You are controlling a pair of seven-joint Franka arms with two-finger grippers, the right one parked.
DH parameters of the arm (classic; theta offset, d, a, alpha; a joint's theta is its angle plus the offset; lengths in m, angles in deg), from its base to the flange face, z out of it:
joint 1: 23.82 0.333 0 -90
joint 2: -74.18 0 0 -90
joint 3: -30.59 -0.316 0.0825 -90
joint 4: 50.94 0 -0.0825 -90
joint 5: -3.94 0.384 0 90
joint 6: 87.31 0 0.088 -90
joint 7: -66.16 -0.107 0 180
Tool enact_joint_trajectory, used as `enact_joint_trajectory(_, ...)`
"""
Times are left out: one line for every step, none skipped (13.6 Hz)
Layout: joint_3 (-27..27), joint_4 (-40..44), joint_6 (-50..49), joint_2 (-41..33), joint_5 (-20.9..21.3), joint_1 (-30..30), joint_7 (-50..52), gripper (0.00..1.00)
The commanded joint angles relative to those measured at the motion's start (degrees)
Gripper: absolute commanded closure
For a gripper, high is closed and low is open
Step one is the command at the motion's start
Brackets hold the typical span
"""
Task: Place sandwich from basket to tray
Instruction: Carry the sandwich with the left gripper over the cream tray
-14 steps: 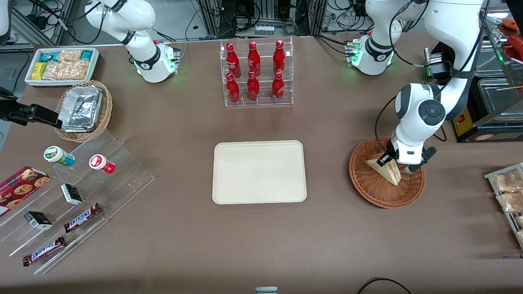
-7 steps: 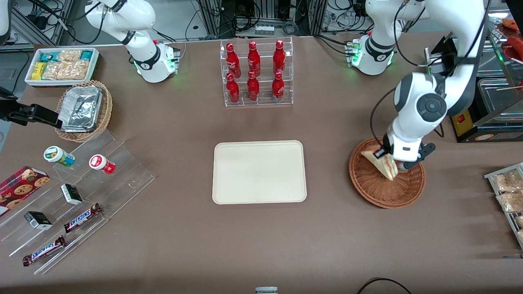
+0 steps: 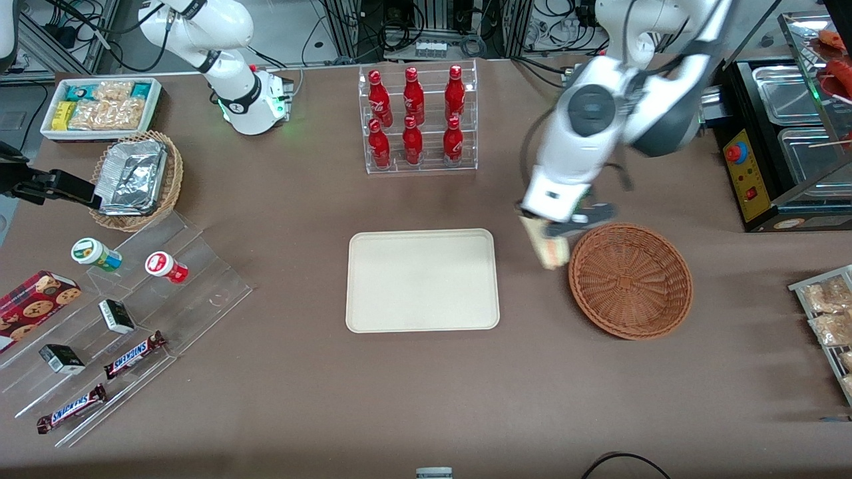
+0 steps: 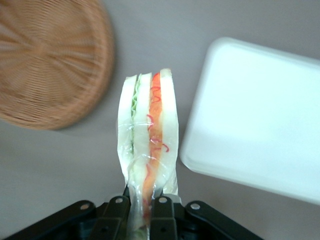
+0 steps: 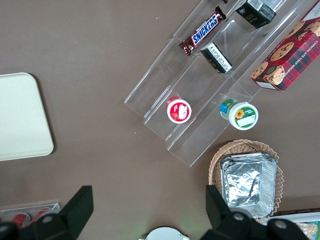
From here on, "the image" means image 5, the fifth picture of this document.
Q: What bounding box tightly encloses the red lid white cup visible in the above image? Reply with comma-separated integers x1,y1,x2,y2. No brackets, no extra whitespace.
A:
166,95,193,125

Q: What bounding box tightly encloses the beige plastic tray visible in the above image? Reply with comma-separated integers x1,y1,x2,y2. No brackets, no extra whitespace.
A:
0,72,55,162

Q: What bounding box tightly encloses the light tan wicker basket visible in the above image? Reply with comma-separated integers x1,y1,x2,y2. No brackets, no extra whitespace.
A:
208,139,284,225

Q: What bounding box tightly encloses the clear acrylic step shelf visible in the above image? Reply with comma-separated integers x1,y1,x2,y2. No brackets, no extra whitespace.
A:
123,0,320,168

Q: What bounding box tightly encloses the green lid white cup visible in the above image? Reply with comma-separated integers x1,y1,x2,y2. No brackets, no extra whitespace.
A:
219,98,260,131

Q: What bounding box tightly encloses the small black carton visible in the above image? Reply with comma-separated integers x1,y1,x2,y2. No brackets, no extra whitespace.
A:
199,41,233,74
234,0,278,30

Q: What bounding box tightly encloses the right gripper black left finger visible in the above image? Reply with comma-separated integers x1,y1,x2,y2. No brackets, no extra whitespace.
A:
27,184,95,240

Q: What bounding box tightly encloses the aluminium foil container stack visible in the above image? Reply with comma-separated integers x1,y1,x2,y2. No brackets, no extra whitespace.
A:
219,152,278,218

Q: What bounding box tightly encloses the large clear cracker bag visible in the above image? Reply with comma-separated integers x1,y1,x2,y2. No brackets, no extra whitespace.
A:
296,221,320,240

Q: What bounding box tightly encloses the clear acrylic bottle rack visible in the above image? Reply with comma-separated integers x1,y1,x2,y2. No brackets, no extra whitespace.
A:
0,201,61,226

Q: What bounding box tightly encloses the red tartan cookie box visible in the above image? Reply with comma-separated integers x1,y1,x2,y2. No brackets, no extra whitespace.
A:
250,1,320,93

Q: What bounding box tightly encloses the white rectangular snack bin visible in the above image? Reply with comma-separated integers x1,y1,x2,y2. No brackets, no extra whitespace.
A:
271,212,320,240

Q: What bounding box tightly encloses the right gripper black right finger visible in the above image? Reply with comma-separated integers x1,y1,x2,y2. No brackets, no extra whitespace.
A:
203,184,268,240

